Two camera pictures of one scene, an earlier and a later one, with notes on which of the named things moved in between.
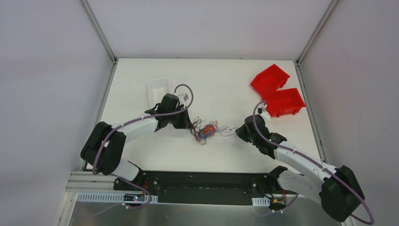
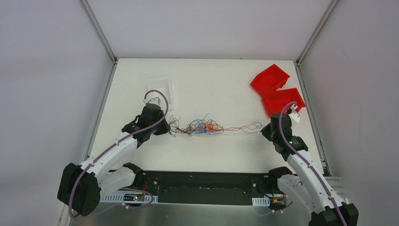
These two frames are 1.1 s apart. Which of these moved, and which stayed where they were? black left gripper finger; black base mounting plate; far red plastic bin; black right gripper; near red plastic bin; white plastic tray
Moved: black right gripper; black left gripper finger
Stayed: white plastic tray; black base mounting plate; near red plastic bin; far red plastic bin
